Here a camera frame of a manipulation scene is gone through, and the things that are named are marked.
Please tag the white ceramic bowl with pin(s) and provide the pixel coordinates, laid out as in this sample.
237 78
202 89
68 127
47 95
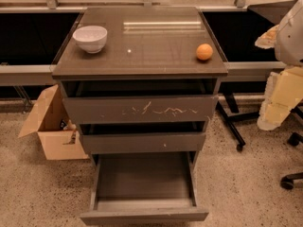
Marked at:
91 39

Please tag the top drawer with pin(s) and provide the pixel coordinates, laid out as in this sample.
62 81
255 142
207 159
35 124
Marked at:
138 101

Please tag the open bottom drawer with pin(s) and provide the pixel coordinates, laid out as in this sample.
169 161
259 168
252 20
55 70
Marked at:
144 188

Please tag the middle drawer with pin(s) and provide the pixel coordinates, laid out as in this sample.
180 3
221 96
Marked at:
143 137

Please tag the cardboard box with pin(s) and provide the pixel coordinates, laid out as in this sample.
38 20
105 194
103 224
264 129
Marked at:
49 120

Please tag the orange fruit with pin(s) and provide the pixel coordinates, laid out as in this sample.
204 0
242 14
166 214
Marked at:
204 52

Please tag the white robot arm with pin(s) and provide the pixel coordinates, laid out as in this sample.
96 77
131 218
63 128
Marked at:
289 39

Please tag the dark brown drawer cabinet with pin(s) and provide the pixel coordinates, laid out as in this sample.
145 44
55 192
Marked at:
144 43

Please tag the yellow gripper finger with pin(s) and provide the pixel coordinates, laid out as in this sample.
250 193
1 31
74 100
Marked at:
267 39
283 92

